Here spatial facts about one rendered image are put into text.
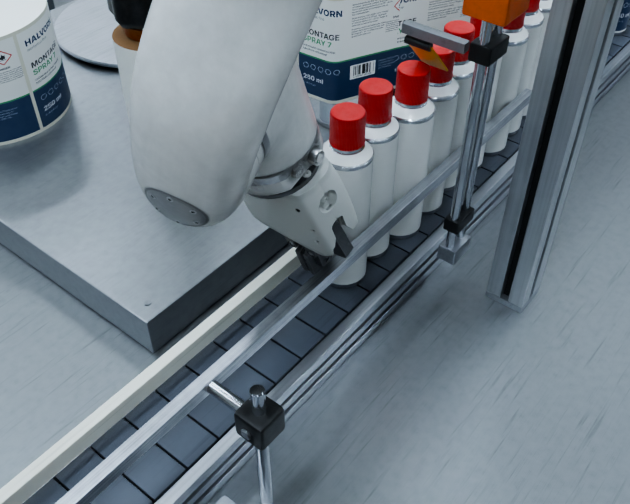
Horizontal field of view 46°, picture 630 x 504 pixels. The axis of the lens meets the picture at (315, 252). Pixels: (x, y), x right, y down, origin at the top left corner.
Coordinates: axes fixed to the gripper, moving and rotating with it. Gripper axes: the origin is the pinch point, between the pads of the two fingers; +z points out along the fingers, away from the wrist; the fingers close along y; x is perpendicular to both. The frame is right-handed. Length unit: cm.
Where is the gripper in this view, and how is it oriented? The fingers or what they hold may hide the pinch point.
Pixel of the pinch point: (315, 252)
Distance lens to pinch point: 74.3
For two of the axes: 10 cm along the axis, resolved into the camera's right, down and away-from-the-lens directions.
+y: -7.8, -4.3, 4.6
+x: -5.9, 7.5, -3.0
